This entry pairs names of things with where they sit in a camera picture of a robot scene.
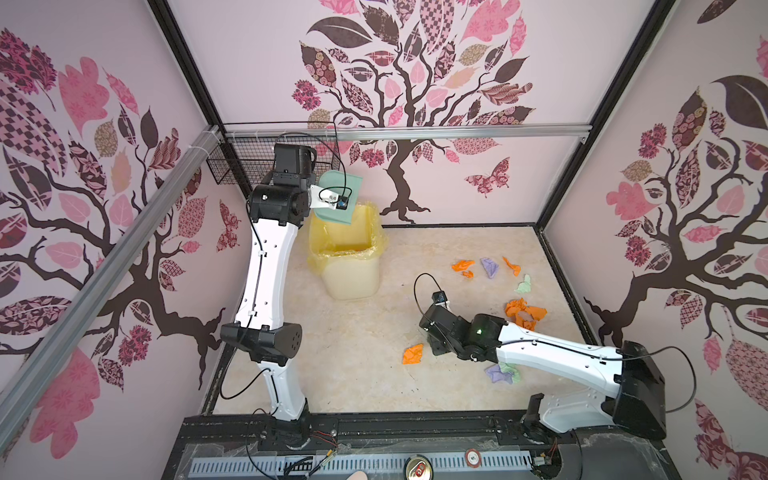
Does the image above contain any orange paper scrap back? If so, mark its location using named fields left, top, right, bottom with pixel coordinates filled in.
left=451, top=260, right=475, bottom=279

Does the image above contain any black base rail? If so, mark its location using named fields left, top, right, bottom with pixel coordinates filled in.
left=161, top=409, right=681, bottom=479

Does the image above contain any purple paper scrap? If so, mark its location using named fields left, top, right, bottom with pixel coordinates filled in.
left=480, top=257, right=499, bottom=279
left=484, top=364, right=515, bottom=384

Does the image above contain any aluminium rail back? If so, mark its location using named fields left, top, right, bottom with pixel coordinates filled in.
left=225, top=122, right=592, bottom=141

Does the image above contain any purple paper scrap front right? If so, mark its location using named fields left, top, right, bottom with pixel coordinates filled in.
left=484, top=364, right=515, bottom=384

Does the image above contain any purple paper scrap back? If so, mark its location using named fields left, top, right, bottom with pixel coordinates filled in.
left=480, top=257, right=499, bottom=279

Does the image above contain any aluminium rail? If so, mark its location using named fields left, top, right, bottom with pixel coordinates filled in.
left=225, top=122, right=592, bottom=141
left=1, top=125, right=222, bottom=448

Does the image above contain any aluminium rail left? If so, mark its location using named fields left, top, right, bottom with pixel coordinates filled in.
left=1, top=125, right=222, bottom=448

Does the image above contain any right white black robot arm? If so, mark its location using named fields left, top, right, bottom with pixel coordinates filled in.
left=419, top=302, right=667, bottom=441

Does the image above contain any green paper scrap front right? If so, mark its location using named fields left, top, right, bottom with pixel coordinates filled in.
left=499, top=363, right=522, bottom=384

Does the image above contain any red white round sticker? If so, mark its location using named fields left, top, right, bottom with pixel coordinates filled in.
left=464, top=449, right=482, bottom=469

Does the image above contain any grey slotted cable duct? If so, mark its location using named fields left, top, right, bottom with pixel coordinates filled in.
left=187, top=451, right=532, bottom=479

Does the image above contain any metal can top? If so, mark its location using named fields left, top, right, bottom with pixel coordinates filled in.
left=404, top=455, right=434, bottom=480

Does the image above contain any black wire basket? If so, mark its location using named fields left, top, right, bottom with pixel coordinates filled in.
left=206, top=122, right=342, bottom=187

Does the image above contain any orange paper scrap pile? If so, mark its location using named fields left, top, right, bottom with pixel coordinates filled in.
left=504, top=298, right=548, bottom=331

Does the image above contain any light green scrap right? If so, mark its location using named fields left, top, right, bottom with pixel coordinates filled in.
left=516, top=274, right=532, bottom=295

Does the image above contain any small orange scrap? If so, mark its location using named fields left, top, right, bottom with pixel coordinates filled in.
left=503, top=257, right=522, bottom=277

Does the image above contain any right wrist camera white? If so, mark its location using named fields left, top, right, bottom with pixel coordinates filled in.
left=432, top=290, right=448, bottom=305

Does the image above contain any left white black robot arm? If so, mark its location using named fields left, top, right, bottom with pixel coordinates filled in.
left=221, top=143, right=317, bottom=422

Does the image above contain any green plastic dustpan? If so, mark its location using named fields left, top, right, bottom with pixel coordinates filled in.
left=310, top=170, right=363, bottom=225

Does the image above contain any cream trash bin yellow bag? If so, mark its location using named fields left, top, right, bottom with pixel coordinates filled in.
left=308, top=202, right=388, bottom=301

